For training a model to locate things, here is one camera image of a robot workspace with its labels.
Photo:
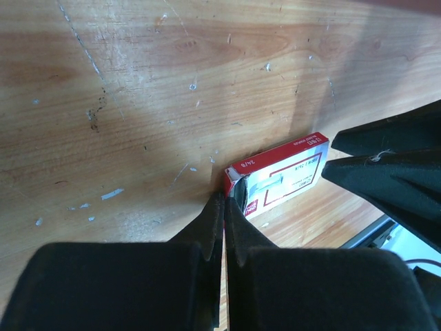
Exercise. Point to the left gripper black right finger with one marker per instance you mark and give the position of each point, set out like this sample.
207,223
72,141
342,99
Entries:
272,288

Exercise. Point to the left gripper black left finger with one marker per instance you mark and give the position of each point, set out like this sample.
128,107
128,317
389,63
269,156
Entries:
172,285

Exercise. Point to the red staple box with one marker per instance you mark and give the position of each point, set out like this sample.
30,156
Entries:
270,178

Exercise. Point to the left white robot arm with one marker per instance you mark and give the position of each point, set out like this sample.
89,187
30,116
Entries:
393,163

